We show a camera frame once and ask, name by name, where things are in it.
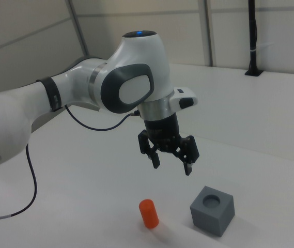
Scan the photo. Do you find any grey partition post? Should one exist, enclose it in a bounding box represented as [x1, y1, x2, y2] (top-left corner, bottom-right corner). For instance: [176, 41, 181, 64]
[204, 0, 216, 67]
[66, 0, 91, 57]

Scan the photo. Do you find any black pole with base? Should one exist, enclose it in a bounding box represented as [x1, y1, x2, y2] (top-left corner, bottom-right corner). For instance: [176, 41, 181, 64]
[244, 0, 264, 77]

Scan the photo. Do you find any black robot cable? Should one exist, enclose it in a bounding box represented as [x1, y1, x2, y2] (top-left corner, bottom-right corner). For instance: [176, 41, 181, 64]
[0, 103, 140, 222]

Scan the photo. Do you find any orange cylinder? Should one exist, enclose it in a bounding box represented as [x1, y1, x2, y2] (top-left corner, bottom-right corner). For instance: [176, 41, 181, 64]
[138, 198, 160, 230]

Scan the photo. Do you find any grey block with round hole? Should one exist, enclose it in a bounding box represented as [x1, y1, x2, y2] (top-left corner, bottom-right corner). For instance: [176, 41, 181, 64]
[189, 185, 236, 238]

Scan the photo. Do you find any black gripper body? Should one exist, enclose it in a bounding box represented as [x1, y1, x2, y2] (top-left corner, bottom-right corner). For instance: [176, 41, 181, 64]
[142, 112, 183, 154]

